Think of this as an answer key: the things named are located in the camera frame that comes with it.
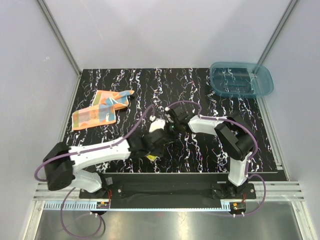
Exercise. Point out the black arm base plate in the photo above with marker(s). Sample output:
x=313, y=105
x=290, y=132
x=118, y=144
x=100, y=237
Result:
x=178, y=184

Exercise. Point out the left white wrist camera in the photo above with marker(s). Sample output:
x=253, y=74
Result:
x=156, y=123

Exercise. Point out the blue transparent plastic bin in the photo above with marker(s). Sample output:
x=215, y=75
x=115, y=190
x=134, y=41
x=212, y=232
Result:
x=240, y=80

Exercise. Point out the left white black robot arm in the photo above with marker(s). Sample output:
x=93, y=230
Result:
x=64, y=166

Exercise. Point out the yellow crocodile towel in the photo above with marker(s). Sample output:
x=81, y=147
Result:
x=151, y=157

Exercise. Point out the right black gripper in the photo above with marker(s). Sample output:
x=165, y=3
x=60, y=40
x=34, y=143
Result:
x=166, y=127

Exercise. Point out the aluminium frame post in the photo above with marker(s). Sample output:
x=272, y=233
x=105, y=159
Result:
x=278, y=29
x=58, y=35

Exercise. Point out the orange blue patterned towel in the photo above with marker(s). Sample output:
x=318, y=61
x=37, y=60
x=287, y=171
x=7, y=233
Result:
x=102, y=111

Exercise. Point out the right aluminium frame post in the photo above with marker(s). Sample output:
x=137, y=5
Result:
x=278, y=29

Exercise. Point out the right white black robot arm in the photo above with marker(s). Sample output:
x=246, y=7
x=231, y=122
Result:
x=237, y=141

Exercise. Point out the left aluminium frame post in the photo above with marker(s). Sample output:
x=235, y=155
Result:
x=58, y=35

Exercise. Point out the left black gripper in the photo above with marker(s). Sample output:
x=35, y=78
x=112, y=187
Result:
x=158, y=152

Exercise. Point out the aluminium rail with slots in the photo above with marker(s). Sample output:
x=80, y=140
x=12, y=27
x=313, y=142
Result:
x=70, y=200

